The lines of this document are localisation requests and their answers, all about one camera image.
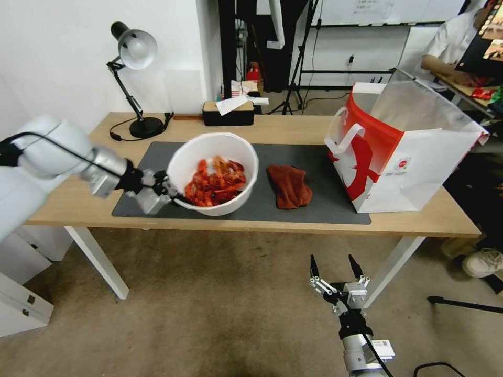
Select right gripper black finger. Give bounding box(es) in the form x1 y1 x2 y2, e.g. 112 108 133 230
348 254 372 290
309 254 341 306

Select white round container bowl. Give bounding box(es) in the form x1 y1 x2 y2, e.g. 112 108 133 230
166 132 260 217

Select red cooked shrimp pile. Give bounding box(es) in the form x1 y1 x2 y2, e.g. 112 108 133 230
183 155 247 208

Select rust brown towel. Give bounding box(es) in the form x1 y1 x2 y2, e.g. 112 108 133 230
266 164 314 210

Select white red paper bag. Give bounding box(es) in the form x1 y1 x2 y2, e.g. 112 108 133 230
229 80 253 101

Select red white takeout bag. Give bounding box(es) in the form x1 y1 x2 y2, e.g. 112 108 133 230
323 80 490 215

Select black tissue box wooden lid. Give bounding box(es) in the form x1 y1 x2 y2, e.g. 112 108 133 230
202 101 255 127

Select wooden table white legs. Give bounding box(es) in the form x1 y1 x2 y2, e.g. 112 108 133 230
25 112 483 309

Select white tissue paper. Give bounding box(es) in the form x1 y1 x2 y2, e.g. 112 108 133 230
215 96 249 117

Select dark grey table mat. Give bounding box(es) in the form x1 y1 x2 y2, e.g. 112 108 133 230
111 141 373 226

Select white cabinet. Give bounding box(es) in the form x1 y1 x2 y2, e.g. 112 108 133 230
7 225 76 263

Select black tripod leg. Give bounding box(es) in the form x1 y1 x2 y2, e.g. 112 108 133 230
427 295 503 316

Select white sneaker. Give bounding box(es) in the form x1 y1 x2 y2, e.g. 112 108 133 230
461 247 503 279

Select black silver desk lamp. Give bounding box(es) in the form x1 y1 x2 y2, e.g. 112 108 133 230
106 21 166 139

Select white drawer unit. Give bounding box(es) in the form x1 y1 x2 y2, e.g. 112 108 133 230
0 271 55 338

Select black tripod stand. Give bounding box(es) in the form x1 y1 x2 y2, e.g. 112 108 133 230
268 0 395 116

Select white hanging panel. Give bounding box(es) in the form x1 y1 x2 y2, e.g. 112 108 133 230
268 0 287 50

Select person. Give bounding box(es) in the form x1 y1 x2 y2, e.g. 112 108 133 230
422 8 488 88

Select black printed board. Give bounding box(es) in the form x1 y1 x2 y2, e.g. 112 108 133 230
457 0 503 74

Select whiteboard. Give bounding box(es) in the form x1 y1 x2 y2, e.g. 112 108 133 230
314 0 469 28

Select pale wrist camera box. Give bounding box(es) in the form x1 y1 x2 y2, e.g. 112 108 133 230
136 187 172 215
343 281 369 310

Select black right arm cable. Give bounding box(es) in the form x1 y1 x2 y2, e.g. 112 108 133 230
359 309 395 377

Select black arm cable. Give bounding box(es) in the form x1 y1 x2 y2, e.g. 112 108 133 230
0 132 130 178
359 309 395 377

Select black lamp cable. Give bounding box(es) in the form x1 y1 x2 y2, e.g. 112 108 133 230
108 112 175 142

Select black floor cable loop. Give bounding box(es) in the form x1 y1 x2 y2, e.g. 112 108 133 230
413 362 465 377

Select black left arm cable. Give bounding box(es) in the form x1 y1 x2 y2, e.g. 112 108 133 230
0 132 130 178

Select black shelf frame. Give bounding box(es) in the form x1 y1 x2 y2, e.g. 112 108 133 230
219 0 242 99

